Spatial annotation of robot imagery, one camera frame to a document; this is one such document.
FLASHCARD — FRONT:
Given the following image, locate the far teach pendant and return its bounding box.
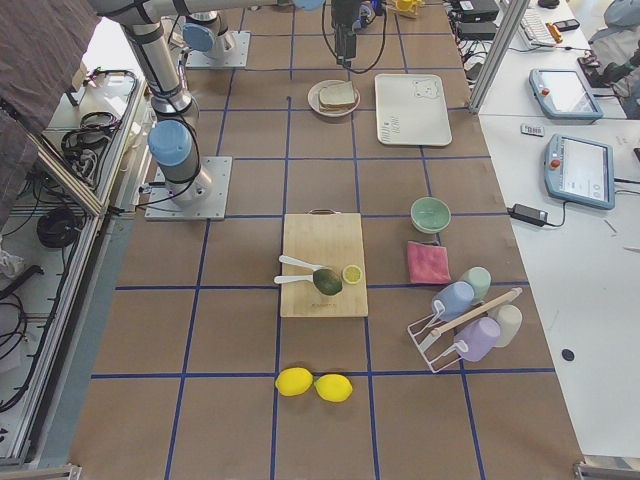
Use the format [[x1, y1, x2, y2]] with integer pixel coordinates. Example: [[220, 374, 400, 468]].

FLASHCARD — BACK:
[[529, 69, 604, 123]]

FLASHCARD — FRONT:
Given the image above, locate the teach pendant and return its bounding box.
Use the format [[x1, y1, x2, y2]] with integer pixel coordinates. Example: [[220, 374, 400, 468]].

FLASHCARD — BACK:
[[529, 69, 604, 123], [543, 134, 615, 210]]

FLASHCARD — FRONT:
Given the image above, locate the white round plate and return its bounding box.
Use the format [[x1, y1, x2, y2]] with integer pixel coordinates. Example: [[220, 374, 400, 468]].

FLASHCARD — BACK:
[[307, 80, 360, 117]]

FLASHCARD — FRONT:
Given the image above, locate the white plastic spoon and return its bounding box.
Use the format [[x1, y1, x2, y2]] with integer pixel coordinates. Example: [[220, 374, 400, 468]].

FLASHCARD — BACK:
[[273, 274, 314, 285]]

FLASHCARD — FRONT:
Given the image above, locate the yellow lemon left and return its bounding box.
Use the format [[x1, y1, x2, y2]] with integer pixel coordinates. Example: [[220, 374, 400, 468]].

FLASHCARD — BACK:
[[275, 367, 314, 397]]

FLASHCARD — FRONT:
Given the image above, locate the bread slice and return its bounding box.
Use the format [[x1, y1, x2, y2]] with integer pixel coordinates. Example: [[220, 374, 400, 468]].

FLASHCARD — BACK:
[[319, 103, 357, 114], [318, 81, 357, 105]]

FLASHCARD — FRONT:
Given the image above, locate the green avocado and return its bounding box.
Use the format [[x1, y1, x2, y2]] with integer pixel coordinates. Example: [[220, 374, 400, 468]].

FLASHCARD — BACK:
[[312, 268, 343, 296]]

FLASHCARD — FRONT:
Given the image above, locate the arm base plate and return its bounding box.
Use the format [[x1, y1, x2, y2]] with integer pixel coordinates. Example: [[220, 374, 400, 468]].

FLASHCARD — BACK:
[[144, 156, 232, 221], [186, 31, 250, 70]]

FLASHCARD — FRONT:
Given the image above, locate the cream cup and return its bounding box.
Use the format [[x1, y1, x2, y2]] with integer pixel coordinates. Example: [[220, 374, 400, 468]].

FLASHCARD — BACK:
[[488, 304, 523, 348]]

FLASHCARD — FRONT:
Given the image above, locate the near teach pendant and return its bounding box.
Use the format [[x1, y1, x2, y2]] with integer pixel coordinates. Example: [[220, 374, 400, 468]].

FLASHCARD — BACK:
[[543, 134, 615, 210]]

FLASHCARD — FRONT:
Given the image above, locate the yellow lemon right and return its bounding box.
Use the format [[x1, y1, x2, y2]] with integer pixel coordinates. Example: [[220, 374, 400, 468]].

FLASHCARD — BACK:
[[314, 374, 353, 403]]

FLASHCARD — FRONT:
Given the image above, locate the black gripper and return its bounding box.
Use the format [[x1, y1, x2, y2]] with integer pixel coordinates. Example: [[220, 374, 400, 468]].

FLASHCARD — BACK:
[[331, 0, 360, 68]]

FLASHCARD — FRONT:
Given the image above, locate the black adapter on desk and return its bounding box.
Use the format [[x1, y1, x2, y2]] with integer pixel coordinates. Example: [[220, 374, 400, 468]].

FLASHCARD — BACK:
[[507, 203, 548, 227]]

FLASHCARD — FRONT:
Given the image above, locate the white plastic fork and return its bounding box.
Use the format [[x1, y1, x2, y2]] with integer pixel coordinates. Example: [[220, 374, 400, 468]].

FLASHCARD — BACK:
[[278, 255, 325, 271]]

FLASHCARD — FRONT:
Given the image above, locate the pink cloth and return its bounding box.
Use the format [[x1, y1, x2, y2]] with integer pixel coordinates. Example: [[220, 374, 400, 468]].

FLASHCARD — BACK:
[[407, 241, 451, 285]]

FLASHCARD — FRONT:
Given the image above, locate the yellow cup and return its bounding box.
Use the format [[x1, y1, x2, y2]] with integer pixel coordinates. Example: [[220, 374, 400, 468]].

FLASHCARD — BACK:
[[387, 0, 425, 19]]

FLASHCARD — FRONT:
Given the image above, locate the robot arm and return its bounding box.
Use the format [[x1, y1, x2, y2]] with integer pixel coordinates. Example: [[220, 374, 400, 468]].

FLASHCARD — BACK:
[[90, 1, 273, 208], [182, 10, 235, 60]]

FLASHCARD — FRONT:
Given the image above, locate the yellow lemon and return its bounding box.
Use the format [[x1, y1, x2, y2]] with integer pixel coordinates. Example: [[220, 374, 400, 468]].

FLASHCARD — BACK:
[[275, 367, 314, 397], [314, 374, 353, 403]]

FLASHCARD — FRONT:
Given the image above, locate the white wire cup rack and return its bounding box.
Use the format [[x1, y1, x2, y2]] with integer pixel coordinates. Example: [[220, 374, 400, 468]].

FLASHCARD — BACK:
[[407, 287, 522, 373]]

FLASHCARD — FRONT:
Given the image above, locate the purple cup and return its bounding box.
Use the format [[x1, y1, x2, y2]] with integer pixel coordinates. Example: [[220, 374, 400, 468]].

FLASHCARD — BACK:
[[454, 317, 501, 362]]

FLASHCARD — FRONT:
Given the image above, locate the blue cup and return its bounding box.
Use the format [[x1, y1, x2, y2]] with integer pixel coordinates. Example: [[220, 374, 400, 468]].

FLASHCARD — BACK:
[[431, 281, 475, 322]]

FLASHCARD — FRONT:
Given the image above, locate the cream bear tray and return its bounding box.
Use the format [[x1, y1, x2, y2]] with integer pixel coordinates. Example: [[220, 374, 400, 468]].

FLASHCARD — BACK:
[[374, 74, 452, 147]]

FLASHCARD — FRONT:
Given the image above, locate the green bowl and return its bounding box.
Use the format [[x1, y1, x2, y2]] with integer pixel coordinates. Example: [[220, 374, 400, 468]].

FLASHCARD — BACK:
[[410, 196, 451, 234]]

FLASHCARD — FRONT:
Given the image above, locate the wooden cutting board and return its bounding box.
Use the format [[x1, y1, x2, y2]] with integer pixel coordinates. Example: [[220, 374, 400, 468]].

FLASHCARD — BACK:
[[280, 212, 368, 318]]

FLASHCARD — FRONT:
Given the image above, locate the aluminium frame post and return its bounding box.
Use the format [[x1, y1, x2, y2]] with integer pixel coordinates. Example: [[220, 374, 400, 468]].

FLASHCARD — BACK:
[[468, 0, 529, 114]]

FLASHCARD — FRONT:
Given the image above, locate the lemon half slice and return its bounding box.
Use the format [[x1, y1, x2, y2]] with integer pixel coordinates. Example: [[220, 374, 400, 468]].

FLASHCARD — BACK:
[[342, 264, 364, 285]]

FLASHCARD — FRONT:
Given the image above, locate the green cup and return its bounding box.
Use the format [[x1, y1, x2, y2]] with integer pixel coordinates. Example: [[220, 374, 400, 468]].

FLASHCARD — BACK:
[[459, 266, 491, 304]]

